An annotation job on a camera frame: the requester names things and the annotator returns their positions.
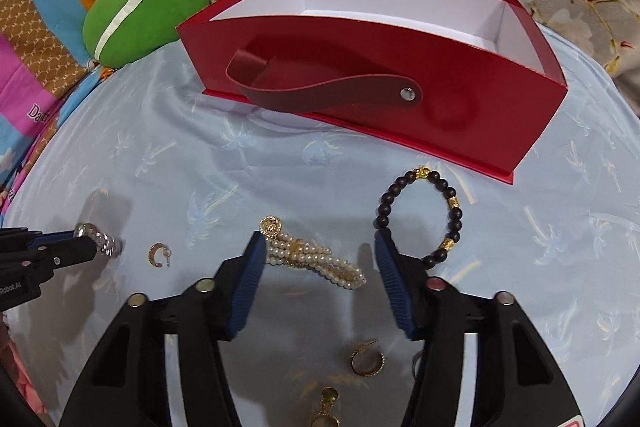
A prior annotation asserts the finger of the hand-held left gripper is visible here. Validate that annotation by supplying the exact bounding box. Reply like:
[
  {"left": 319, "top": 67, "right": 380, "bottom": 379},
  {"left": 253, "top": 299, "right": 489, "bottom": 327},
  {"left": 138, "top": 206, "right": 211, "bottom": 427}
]
[{"left": 0, "top": 227, "right": 98, "bottom": 280}]

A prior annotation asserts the gold drop earring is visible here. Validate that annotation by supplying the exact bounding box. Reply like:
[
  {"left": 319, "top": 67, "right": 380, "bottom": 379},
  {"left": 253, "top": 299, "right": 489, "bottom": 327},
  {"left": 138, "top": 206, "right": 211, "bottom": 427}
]
[{"left": 310, "top": 386, "right": 342, "bottom": 427}]

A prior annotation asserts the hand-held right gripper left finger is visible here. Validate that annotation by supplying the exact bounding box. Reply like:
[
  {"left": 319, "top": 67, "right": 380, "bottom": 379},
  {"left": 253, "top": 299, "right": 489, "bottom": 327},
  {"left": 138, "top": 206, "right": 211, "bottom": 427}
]
[{"left": 58, "top": 231, "right": 268, "bottom": 427}]

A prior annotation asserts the small gold hoop earring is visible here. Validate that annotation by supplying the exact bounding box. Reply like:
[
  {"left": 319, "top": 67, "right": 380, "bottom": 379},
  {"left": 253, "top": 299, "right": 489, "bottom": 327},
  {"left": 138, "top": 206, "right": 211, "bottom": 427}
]
[{"left": 148, "top": 243, "right": 173, "bottom": 269}]

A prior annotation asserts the light blue palm-print cloth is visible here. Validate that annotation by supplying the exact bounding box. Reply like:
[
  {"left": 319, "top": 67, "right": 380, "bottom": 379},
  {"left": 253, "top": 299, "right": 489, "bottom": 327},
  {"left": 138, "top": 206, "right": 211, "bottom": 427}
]
[{"left": 0, "top": 19, "right": 640, "bottom": 427}]

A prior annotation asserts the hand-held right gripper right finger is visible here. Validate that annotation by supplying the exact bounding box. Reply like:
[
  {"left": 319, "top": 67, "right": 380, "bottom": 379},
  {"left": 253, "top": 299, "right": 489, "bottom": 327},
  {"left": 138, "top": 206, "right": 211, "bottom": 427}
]
[{"left": 374, "top": 228, "right": 586, "bottom": 427}]

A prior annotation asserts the dark wooden bead bracelet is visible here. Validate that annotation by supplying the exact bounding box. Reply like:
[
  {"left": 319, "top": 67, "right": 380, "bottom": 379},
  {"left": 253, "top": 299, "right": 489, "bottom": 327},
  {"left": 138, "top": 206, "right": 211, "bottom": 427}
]
[{"left": 374, "top": 165, "right": 464, "bottom": 270}]

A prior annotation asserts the white pearl bracelet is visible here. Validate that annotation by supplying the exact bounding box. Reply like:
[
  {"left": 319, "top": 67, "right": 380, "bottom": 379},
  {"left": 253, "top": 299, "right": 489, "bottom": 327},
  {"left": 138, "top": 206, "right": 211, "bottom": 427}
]
[{"left": 259, "top": 216, "right": 367, "bottom": 291}]

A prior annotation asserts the colourful printed blanket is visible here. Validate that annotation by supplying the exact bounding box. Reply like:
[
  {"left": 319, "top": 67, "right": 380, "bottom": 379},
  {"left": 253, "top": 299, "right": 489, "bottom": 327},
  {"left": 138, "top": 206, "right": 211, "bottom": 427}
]
[{"left": 0, "top": 0, "right": 173, "bottom": 208}]

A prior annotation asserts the green cushion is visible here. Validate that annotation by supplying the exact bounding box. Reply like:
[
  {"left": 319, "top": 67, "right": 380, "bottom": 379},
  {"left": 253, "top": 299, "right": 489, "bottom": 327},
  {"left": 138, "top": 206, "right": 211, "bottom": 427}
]
[{"left": 82, "top": 0, "right": 211, "bottom": 69}]

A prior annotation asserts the red gift box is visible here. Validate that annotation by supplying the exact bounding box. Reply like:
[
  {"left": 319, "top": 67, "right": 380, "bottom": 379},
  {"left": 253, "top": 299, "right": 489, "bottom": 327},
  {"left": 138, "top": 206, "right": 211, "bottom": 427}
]
[{"left": 175, "top": 0, "right": 569, "bottom": 186}]

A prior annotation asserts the silver metal bracelet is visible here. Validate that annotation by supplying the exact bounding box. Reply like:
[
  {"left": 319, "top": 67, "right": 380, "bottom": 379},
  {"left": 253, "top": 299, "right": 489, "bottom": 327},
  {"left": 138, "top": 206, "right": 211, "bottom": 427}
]
[{"left": 74, "top": 223, "right": 124, "bottom": 257}]

